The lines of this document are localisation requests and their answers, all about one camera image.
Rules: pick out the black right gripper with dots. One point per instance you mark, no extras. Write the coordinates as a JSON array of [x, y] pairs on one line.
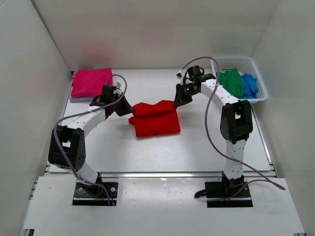
[[180, 99]]

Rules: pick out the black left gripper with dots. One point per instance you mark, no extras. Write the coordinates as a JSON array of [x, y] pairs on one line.
[[127, 109]]

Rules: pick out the red t-shirt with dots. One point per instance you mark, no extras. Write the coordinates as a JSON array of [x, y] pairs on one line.
[[150, 120]]

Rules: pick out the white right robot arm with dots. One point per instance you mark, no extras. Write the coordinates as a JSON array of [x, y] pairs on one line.
[[235, 122]]

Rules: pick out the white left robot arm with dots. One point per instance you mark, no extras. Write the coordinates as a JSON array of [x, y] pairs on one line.
[[67, 147]]

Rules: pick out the folded pink t-shirt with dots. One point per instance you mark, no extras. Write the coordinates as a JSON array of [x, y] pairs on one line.
[[89, 82]]

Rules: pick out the folded lavender t-shirt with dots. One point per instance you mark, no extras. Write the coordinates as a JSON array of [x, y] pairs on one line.
[[80, 99]]

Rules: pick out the crumpled green t-shirt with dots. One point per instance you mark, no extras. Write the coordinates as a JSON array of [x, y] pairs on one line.
[[232, 82]]

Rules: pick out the crumpled blue t-shirt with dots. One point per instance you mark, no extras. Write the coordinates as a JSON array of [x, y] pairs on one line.
[[250, 89]]

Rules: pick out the white plastic mesh basket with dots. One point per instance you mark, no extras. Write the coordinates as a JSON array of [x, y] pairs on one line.
[[244, 64]]

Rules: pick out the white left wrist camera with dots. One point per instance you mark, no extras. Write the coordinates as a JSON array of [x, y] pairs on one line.
[[119, 84]]

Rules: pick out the aluminium table edge rail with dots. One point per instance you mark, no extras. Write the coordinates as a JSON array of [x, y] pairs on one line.
[[166, 174]]

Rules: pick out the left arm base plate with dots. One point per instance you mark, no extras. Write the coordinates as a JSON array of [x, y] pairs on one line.
[[90, 195]]

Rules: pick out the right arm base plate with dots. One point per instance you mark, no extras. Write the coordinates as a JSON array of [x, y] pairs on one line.
[[217, 196]]

